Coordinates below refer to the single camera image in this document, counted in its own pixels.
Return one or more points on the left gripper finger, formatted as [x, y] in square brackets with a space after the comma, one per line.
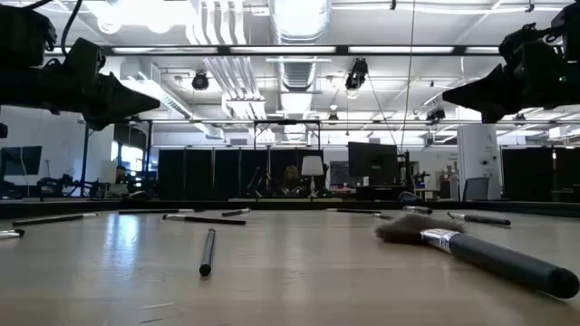
[102, 122]
[127, 99]

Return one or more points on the medium black makeup brush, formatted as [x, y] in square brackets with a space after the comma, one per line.
[485, 220]

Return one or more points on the white-tipped black makeup brush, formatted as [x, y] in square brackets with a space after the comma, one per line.
[418, 209]

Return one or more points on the large fluffy makeup brush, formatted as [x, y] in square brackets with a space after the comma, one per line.
[498, 262]

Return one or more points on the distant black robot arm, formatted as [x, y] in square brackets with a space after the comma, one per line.
[59, 183]

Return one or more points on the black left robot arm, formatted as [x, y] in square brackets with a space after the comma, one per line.
[22, 36]

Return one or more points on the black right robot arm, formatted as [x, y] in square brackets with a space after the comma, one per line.
[568, 18]

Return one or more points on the white pillar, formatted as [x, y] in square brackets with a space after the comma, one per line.
[478, 154]

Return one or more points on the black ceiling spotlight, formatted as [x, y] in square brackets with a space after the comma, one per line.
[356, 74]
[436, 115]
[200, 81]

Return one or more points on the black partition panel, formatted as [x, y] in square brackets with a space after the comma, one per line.
[528, 174]
[199, 174]

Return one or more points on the grey office chair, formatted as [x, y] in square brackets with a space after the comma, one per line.
[476, 189]

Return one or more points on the black computer monitor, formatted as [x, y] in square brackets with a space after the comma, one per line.
[371, 163]

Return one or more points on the black overhead crossbar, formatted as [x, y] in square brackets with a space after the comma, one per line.
[342, 50]

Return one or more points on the person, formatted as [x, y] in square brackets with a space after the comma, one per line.
[291, 179]

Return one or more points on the white shade standing lamp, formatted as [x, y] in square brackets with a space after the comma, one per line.
[312, 165]

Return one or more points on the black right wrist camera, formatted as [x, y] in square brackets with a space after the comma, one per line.
[521, 41]

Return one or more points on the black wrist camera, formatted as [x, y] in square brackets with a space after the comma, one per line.
[521, 41]
[84, 56]

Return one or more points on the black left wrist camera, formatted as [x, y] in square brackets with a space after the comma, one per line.
[84, 56]

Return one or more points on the dark wall-mounted screen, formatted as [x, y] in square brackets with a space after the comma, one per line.
[20, 160]

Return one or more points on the silver ceiling air duct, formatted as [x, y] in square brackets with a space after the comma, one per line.
[299, 22]

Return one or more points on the black metal table frame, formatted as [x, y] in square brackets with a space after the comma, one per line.
[290, 204]

